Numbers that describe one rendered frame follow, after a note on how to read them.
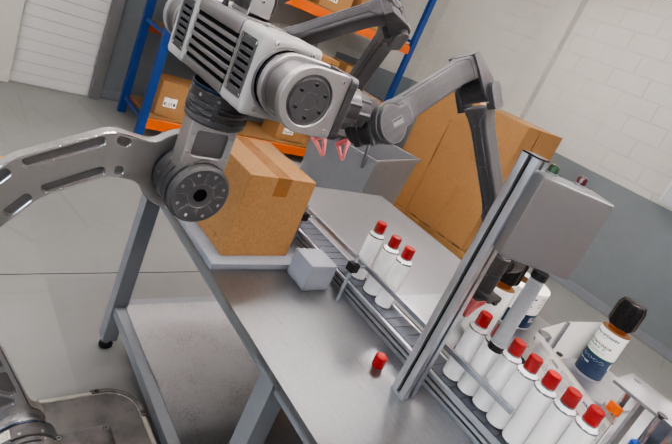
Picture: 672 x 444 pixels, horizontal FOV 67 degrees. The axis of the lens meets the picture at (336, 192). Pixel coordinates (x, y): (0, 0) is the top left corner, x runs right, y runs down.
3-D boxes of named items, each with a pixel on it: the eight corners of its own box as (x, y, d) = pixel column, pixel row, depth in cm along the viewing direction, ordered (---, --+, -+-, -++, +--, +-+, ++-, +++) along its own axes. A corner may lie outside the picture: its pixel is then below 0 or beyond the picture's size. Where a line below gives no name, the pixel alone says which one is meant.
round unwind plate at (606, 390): (646, 404, 166) (648, 401, 166) (609, 422, 146) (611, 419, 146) (565, 339, 188) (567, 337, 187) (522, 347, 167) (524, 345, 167)
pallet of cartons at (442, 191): (498, 261, 535) (568, 140, 493) (459, 266, 474) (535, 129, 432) (416, 203, 608) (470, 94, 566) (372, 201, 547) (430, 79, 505)
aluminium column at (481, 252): (413, 398, 128) (550, 161, 108) (401, 401, 125) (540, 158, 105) (402, 385, 131) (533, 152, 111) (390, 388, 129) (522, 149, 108)
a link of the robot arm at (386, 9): (399, -23, 130) (408, 9, 127) (404, 10, 143) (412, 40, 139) (236, 29, 137) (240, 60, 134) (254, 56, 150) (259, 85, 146)
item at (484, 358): (478, 396, 132) (517, 333, 126) (466, 399, 128) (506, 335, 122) (464, 381, 135) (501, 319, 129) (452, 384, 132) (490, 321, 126)
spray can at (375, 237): (367, 281, 166) (393, 227, 160) (355, 281, 162) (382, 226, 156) (357, 271, 169) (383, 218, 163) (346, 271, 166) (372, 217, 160)
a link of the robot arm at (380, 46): (387, 0, 138) (396, 33, 134) (405, 2, 140) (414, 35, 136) (330, 87, 174) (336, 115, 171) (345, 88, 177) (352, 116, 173)
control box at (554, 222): (567, 281, 111) (616, 206, 105) (498, 255, 108) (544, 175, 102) (548, 260, 120) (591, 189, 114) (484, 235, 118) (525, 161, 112)
